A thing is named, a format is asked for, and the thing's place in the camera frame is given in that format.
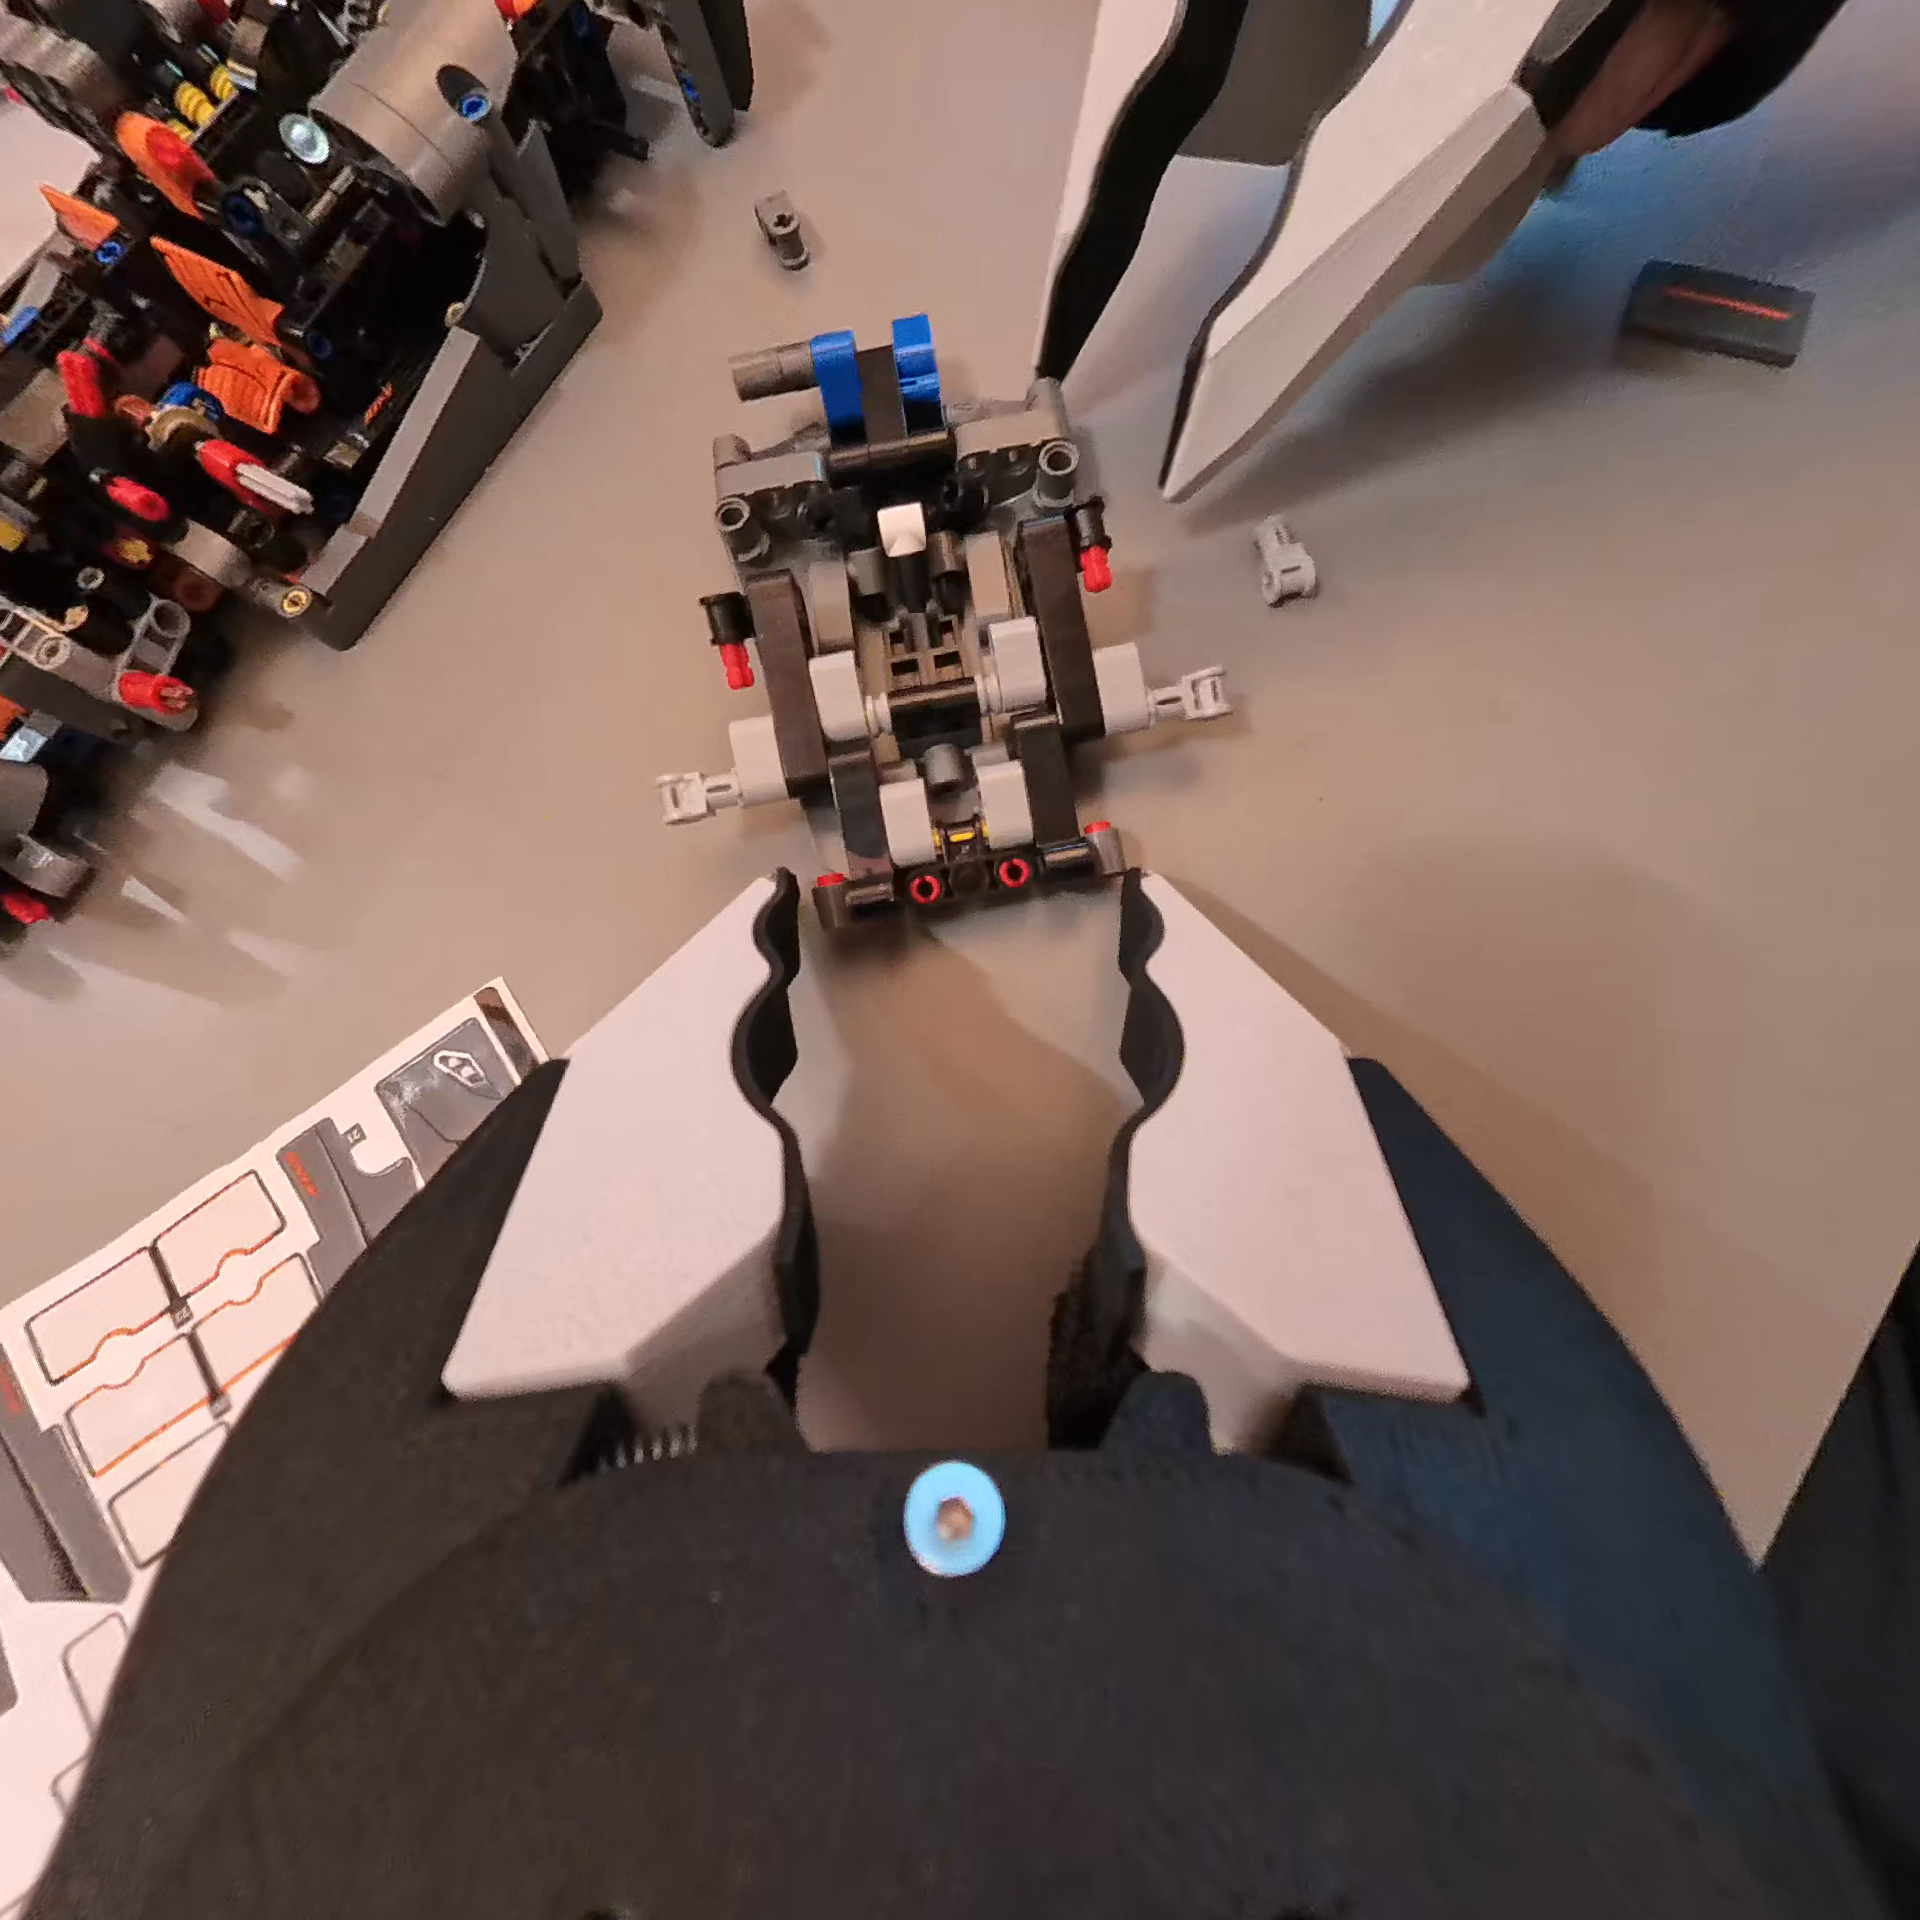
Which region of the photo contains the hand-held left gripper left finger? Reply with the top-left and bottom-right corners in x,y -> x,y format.
438,876 -> 824,1403

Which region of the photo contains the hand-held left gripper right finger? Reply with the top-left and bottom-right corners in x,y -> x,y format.
1094,868 -> 1469,1453

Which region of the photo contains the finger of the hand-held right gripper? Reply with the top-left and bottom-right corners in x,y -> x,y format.
1032,0 -> 1251,390
1159,0 -> 1593,505

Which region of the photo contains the small lego gearbox assembly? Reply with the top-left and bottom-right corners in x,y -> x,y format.
655,315 -> 1238,933

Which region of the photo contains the lego sticker sheet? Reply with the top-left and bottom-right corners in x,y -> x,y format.
0,977 -> 553,1827

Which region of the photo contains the large lego car chassis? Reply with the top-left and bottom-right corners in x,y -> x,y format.
0,0 -> 753,964

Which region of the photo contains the person's right hand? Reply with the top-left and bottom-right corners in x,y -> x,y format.
1566,22 -> 1708,146

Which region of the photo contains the dark grey orange-striped tile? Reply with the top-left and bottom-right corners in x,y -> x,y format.
1619,257 -> 1816,374

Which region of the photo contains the person's green shirt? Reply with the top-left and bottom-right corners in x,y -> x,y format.
1753,1243 -> 1920,1920

